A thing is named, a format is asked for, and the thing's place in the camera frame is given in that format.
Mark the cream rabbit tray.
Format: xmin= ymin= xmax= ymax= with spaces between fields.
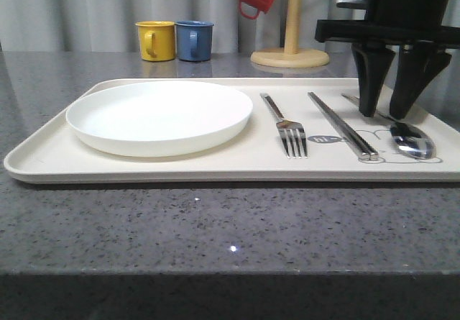
xmin=4 ymin=78 xmax=459 ymax=183

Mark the grey curtain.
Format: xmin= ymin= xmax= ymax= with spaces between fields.
xmin=0 ymin=0 xmax=460 ymax=54

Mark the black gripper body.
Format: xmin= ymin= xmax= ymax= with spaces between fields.
xmin=315 ymin=0 xmax=459 ymax=47

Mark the silver fork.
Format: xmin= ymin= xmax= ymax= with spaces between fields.
xmin=260 ymin=93 xmax=308 ymax=158

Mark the yellow mug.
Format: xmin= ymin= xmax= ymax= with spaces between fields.
xmin=135 ymin=21 xmax=176 ymax=62

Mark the wooden mug tree stand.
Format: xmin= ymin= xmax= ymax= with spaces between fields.
xmin=251 ymin=0 xmax=329 ymax=68

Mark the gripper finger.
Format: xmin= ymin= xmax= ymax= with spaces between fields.
xmin=351 ymin=42 xmax=395 ymax=117
xmin=390 ymin=43 xmax=452 ymax=119

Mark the white round plate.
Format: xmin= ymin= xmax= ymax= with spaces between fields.
xmin=66 ymin=81 xmax=253 ymax=157

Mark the blue mug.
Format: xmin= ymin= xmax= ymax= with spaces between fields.
xmin=175 ymin=20 xmax=214 ymax=62

